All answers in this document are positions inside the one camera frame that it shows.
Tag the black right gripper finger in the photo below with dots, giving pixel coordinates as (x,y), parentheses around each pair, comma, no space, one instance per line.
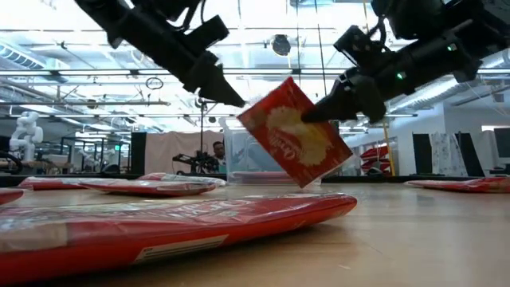
(338,105)

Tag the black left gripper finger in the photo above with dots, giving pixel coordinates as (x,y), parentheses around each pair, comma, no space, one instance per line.
(219,89)

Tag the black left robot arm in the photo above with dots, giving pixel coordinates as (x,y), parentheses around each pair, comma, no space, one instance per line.
(151,36)

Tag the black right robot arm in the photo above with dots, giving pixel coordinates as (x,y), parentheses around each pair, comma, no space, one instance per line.
(438,52)

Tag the black background robot arm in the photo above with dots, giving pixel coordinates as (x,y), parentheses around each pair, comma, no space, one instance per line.
(195,161)

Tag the red stacked shells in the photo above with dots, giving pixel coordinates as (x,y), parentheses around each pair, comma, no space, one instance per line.
(374,153)

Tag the person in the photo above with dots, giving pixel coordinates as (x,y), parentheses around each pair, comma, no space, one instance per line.
(218,153)

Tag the clear plastic bin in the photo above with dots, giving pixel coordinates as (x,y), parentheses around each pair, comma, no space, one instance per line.
(247,159)

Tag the black partition panel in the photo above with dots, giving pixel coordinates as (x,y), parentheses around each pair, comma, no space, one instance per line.
(421,153)
(472,155)

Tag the beige curtain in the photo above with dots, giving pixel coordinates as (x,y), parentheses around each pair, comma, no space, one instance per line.
(167,151)

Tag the white patterned sheet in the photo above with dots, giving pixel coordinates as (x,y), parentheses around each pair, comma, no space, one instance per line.
(444,153)

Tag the tall black panel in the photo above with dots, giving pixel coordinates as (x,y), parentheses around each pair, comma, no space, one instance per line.
(138,153)

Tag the dark computer monitor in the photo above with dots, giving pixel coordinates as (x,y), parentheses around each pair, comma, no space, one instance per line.
(503,141)

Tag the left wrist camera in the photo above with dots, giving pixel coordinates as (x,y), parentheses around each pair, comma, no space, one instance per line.
(207,34)

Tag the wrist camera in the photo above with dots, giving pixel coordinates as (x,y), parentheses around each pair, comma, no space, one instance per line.
(207,34)
(354,45)

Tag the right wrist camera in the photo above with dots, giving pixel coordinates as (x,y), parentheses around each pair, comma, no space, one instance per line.
(354,45)

